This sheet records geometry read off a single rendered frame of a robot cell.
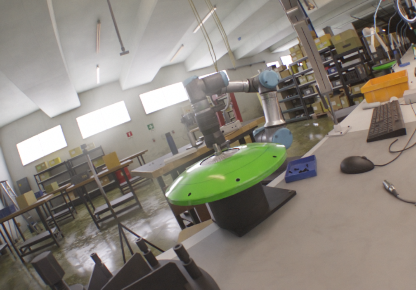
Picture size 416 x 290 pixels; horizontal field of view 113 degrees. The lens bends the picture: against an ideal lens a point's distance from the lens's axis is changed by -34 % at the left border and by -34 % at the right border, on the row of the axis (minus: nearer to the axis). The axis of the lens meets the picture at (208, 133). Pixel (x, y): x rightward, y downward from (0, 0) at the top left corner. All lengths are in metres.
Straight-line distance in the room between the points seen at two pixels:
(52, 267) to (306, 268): 0.36
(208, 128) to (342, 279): 0.60
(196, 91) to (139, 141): 8.66
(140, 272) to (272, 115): 0.69
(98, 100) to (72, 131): 1.74
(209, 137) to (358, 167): 0.49
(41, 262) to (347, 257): 0.42
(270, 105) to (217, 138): 0.25
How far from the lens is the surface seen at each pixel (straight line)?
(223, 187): 0.38
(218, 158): 0.49
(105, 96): 9.59
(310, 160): 0.77
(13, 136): 10.20
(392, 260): 0.36
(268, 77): 0.83
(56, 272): 0.29
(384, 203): 0.47
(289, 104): 7.36
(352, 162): 0.60
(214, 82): 0.76
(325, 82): 0.89
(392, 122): 0.87
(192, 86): 0.75
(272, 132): 0.83
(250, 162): 0.42
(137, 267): 0.38
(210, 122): 0.73
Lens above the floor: 1.19
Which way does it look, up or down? 4 degrees down
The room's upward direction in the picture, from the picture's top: 22 degrees counter-clockwise
